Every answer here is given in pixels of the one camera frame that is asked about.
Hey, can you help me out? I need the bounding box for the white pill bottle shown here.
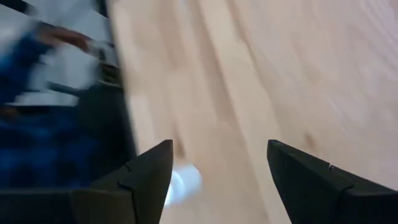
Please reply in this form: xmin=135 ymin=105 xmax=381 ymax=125
xmin=164 ymin=163 xmax=203 ymax=207

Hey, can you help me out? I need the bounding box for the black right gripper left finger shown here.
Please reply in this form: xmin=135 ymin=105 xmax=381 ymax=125
xmin=0 ymin=139 xmax=174 ymax=224

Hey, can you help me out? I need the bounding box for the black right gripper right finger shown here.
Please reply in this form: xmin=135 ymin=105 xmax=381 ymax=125
xmin=266 ymin=139 xmax=398 ymax=224

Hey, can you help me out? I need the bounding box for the person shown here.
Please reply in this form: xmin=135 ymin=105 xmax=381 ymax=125
xmin=0 ymin=0 xmax=121 ymax=190

